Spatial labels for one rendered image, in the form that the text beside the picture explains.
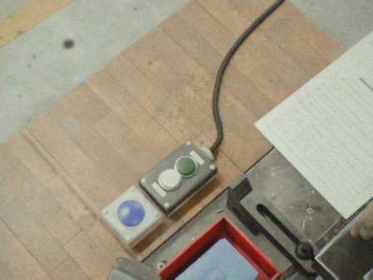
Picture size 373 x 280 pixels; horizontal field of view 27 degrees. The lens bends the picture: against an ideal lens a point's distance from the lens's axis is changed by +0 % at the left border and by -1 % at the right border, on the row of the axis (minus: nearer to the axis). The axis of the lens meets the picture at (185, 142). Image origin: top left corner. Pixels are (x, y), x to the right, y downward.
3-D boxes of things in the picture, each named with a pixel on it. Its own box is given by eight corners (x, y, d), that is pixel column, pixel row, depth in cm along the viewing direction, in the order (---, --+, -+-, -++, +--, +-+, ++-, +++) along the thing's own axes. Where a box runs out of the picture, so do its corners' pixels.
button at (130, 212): (112, 215, 118) (111, 210, 116) (132, 198, 119) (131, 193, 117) (129, 233, 116) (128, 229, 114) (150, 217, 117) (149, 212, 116)
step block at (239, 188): (226, 207, 120) (228, 185, 112) (239, 194, 121) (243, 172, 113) (255, 236, 118) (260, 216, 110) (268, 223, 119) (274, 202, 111)
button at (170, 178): (156, 182, 120) (156, 177, 118) (171, 171, 121) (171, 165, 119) (169, 195, 119) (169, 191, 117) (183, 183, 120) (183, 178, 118)
